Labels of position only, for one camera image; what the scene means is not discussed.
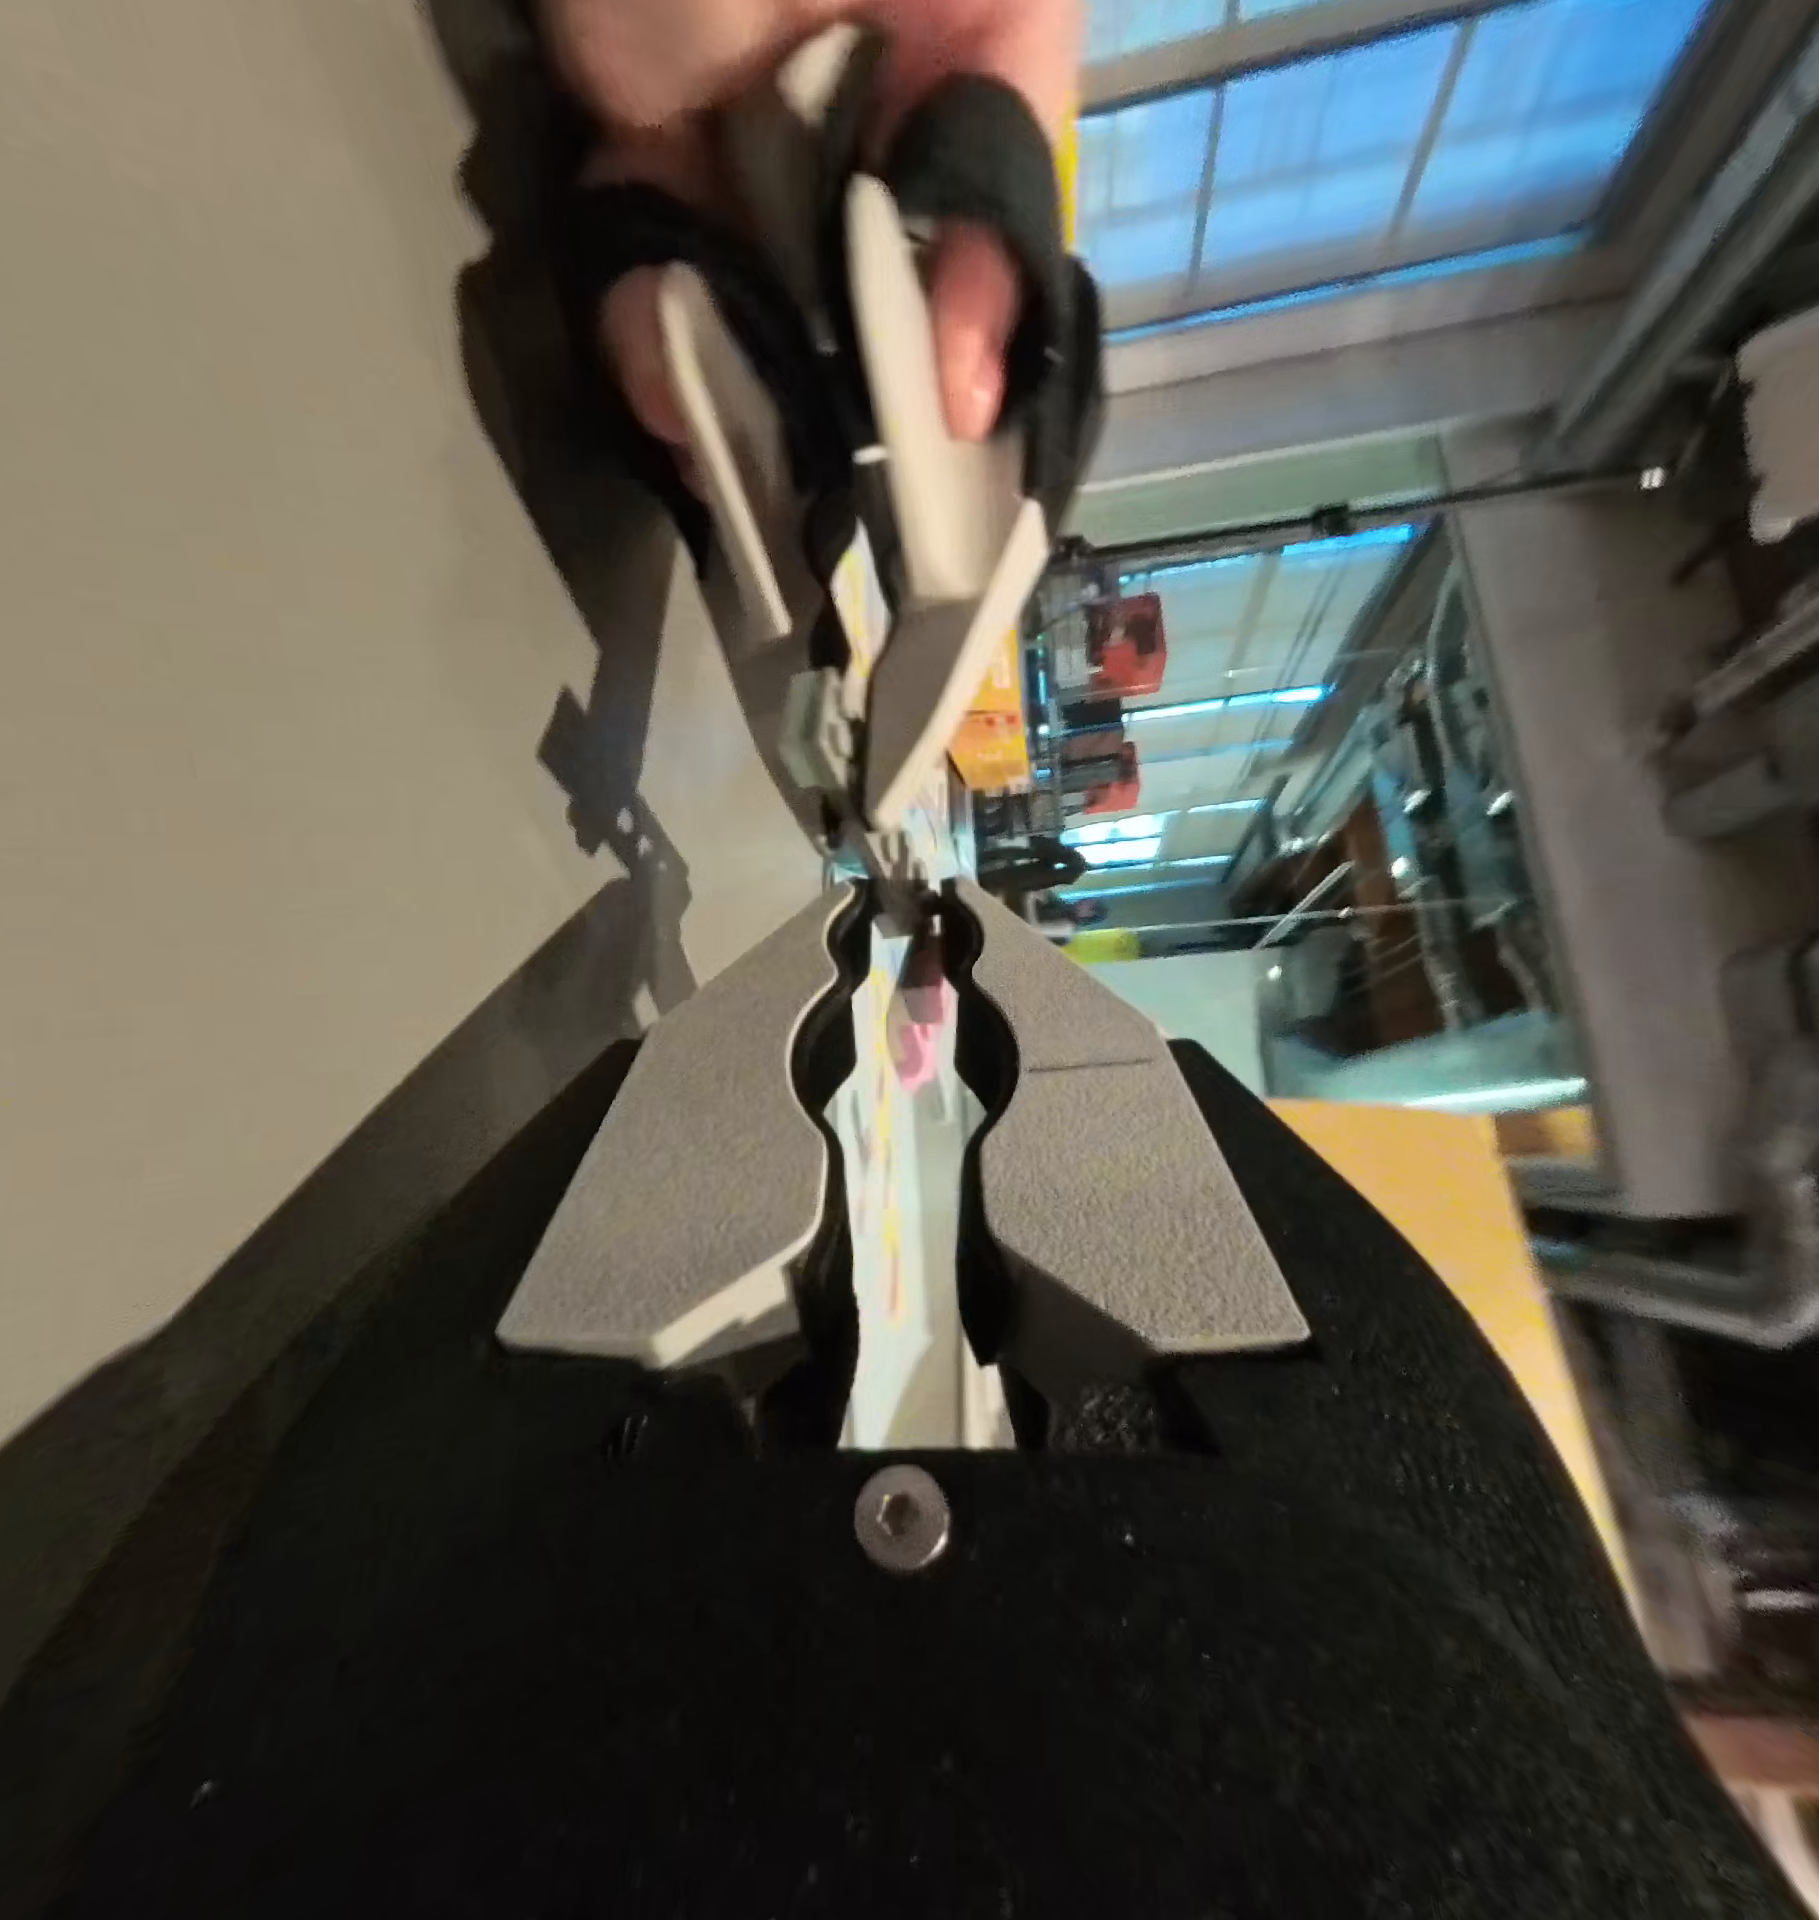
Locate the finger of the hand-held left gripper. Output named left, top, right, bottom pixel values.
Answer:
left=845, top=172, right=1049, bottom=842
left=654, top=265, right=794, bottom=638

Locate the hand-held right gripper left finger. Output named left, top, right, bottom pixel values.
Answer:
left=497, top=885, right=864, bottom=1404

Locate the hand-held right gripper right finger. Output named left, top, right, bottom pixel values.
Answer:
left=946, top=885, right=1314, bottom=1441

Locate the long grey brick plate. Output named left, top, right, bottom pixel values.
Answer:
left=778, top=664, right=932, bottom=919

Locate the person's left hand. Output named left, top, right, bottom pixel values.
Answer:
left=548, top=0, right=1080, bottom=443

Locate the open instruction booklet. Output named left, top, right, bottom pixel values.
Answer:
left=826, top=523, right=986, bottom=1449

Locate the wooden book stand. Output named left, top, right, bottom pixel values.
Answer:
left=1266, top=1097, right=1621, bottom=1520

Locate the toy brick set box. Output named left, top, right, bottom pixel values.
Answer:
left=946, top=630, right=1034, bottom=791

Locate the black tripod pole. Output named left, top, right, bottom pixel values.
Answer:
left=1058, top=467, right=1668, bottom=552

